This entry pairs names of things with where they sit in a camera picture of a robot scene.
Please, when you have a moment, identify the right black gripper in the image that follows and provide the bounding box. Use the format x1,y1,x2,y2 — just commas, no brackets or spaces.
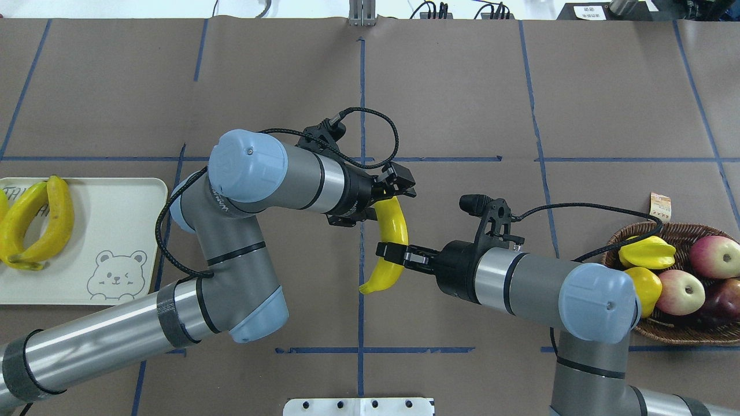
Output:
376,240,479,304

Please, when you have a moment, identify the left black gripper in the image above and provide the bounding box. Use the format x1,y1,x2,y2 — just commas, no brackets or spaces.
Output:
326,163,417,227

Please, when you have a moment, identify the yellow banana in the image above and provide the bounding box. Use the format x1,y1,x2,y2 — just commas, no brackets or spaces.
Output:
10,176,75,268
0,190,10,223
1,181,48,272
359,196,409,295

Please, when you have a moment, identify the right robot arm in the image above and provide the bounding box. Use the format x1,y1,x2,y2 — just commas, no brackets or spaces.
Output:
376,240,738,415

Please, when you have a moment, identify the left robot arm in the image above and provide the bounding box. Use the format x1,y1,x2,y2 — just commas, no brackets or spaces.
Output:
2,127,416,414

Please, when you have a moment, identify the brown wicker basket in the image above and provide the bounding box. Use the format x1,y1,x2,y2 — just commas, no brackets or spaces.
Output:
602,222,738,345

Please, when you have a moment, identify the yellow star fruit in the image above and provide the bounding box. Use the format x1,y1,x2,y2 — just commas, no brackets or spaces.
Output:
618,235,676,270

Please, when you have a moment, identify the yellow lemon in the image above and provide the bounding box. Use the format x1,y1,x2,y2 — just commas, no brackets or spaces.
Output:
624,266,663,318

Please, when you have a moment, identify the paper price tag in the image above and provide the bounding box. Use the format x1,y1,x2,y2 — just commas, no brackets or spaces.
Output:
648,192,673,222

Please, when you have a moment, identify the black label box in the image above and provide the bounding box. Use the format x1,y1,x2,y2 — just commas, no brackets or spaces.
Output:
556,2,654,21

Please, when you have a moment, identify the white rectangular tray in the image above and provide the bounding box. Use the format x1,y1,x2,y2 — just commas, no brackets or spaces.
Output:
1,177,168,306

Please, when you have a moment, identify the red pink apple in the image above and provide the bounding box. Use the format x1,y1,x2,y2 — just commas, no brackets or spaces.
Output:
688,235,739,280

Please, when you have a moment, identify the dark red apple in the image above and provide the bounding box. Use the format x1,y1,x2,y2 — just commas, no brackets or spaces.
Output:
697,278,739,328

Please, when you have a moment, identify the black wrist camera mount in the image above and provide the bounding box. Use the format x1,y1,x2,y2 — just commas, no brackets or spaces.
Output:
296,119,346,162

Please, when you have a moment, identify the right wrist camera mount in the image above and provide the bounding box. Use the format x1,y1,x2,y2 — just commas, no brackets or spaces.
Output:
459,194,525,253

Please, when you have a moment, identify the aluminium frame post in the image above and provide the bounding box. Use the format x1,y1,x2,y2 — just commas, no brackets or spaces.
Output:
348,0,378,27

